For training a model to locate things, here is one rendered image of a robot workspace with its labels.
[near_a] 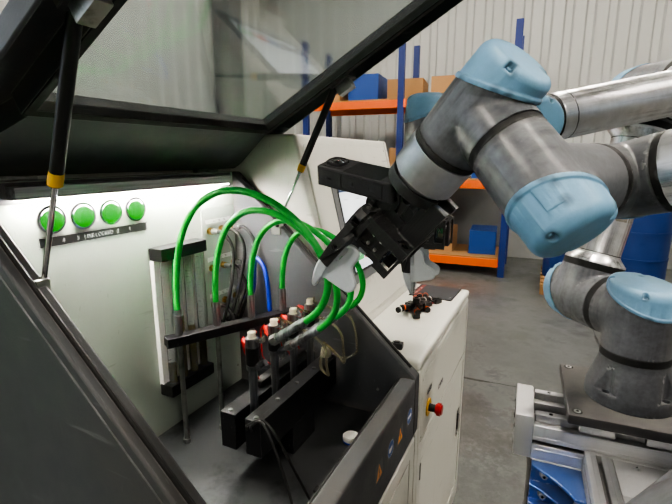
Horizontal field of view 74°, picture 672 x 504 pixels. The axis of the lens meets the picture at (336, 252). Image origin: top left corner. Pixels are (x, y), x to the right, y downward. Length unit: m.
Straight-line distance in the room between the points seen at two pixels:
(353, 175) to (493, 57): 0.20
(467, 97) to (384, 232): 0.18
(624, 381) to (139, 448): 0.81
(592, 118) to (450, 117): 0.40
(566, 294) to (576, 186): 0.67
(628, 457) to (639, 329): 0.24
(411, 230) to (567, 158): 0.19
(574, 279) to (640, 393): 0.24
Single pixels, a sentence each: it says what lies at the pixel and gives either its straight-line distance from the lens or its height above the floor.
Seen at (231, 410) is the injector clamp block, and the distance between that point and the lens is 1.00.
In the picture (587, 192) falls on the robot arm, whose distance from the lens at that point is 0.39.
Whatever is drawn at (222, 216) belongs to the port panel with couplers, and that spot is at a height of 1.33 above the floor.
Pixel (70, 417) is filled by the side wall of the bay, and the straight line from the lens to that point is 0.76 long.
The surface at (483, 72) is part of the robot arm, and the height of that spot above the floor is 1.56.
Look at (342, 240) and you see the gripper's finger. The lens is 0.54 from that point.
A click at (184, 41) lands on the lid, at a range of 0.77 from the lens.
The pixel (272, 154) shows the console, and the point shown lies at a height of 1.50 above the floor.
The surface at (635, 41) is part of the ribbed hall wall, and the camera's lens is 7.42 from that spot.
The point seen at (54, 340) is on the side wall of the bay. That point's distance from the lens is 0.73.
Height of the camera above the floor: 1.49
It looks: 12 degrees down
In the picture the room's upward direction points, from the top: straight up
